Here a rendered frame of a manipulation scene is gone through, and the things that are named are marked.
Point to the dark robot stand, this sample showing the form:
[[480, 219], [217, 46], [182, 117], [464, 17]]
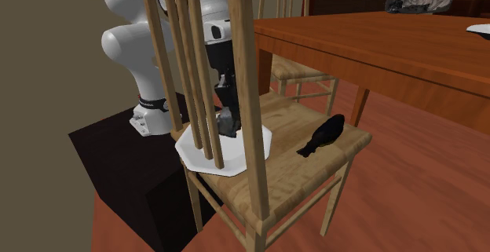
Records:
[[126, 159]]

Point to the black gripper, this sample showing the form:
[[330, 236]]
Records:
[[221, 58]]

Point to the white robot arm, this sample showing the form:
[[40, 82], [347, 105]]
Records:
[[132, 48]]

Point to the black bird figure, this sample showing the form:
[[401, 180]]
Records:
[[325, 132]]

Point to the light wooden slat-back chair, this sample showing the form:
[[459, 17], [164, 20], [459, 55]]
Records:
[[294, 159], [291, 69]]

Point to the white dish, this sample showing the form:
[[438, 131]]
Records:
[[480, 30]]

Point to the grey lumpy object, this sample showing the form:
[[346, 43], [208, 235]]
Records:
[[229, 125]]

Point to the reddish brown wooden table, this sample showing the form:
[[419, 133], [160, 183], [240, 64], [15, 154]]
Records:
[[382, 48]]

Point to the white octagonal plate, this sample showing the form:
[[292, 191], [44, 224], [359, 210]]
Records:
[[233, 155]]

